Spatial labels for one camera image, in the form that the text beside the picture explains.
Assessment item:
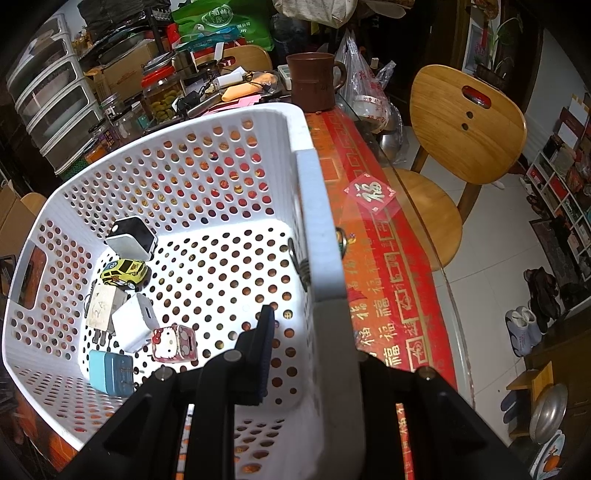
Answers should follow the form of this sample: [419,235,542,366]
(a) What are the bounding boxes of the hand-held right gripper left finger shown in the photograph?
[58,305,275,480]

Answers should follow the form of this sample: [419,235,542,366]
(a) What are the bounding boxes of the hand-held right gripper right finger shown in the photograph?
[357,352,532,480]

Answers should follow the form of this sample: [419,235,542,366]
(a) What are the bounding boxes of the pink cartoon cat charger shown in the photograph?
[151,324,198,365]

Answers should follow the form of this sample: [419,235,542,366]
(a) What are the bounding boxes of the white cube charger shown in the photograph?
[111,293,160,354]

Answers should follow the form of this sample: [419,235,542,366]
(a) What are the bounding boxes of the white perforated plastic basket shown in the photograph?
[1,102,370,480]

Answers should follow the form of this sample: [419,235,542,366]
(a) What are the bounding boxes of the light blue charger plug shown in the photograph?
[89,350,134,397]

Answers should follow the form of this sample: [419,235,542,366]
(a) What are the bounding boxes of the yellow toy car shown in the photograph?
[100,258,149,291]

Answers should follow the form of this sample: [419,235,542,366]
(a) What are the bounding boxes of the beige charger plug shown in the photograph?
[84,282,132,347]

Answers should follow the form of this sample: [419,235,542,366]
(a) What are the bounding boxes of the black and white charger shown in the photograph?
[105,216,158,263]

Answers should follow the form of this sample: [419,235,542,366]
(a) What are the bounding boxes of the black metal clip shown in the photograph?
[287,237,311,289]

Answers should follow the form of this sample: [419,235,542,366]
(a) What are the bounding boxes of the red printed tablecloth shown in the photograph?
[302,111,459,394]

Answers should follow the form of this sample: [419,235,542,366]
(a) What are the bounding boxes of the blue slippers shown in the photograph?
[501,390,521,425]

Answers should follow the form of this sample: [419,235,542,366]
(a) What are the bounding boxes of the blue and white slipper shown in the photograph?
[505,310,531,358]
[521,306,546,346]

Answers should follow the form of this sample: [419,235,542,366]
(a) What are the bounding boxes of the small wooden stool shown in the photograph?
[505,360,555,439]

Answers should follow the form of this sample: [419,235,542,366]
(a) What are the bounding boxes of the metal pot lid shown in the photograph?
[529,383,568,445]

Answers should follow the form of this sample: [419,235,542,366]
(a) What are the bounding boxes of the plate with orange print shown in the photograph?
[531,429,566,478]

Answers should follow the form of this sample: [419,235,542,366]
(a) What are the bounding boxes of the red square paper sticker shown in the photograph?
[342,173,397,214]

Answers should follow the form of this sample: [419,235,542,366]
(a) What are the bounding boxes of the dark shoes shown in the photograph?
[524,268,563,319]

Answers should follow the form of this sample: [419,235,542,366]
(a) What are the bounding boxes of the dark patterned doormat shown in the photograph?
[529,217,583,278]

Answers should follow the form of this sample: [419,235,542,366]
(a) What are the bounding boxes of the pink paper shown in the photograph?
[203,95,262,116]

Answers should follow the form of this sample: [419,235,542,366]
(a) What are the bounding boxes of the small jar with orange contents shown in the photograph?
[83,138,112,168]

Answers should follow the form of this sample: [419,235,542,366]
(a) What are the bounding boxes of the orange pouch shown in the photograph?
[222,78,262,101]

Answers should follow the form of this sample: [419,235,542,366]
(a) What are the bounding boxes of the wooden chair with round seat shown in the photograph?
[392,65,528,273]

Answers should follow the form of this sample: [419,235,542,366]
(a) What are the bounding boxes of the small clear glass jar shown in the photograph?
[111,102,146,139]

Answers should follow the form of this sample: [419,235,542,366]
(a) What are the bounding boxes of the glass jar with red lid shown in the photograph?
[141,65,185,124]

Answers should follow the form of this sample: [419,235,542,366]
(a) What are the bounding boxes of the brown clay mug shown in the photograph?
[286,52,347,113]

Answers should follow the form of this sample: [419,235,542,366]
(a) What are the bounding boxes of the white cubby shelf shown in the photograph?
[526,92,591,268]

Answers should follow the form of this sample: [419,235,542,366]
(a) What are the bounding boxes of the white tube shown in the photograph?
[210,69,246,88]

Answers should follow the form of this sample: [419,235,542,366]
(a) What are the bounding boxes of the flat cardboard boxes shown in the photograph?
[0,180,47,259]

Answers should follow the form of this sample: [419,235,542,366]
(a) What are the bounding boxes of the wooden chair backrest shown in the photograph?
[194,45,273,75]

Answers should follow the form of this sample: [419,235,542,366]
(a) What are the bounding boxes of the white plastic bag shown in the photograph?
[335,28,407,139]

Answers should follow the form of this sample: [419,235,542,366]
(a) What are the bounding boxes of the brown cardboard box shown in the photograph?
[85,39,160,100]

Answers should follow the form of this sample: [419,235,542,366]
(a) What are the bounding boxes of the clear plastic drawer unit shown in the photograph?
[7,14,107,176]

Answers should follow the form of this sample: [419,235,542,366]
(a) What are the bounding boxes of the green plastic bag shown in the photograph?
[172,0,275,51]

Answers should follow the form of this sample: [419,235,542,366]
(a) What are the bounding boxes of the potted plant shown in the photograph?
[475,14,522,90]

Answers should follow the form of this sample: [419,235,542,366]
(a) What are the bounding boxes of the beige cloth bag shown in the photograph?
[272,0,358,26]

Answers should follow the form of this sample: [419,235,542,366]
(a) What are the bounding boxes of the dark bag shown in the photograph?
[76,0,162,33]

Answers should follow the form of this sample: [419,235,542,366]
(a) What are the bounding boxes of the framed wall picture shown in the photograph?
[462,18,492,77]

